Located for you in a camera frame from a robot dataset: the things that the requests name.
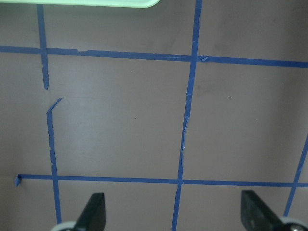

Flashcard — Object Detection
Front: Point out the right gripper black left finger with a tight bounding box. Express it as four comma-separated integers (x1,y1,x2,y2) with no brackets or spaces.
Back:
51,192,107,231

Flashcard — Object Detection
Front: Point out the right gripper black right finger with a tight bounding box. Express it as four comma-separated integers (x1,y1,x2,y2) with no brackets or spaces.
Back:
241,190,308,231

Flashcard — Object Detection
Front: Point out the light green tray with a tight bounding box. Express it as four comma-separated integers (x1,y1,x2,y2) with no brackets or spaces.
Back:
31,0,160,8

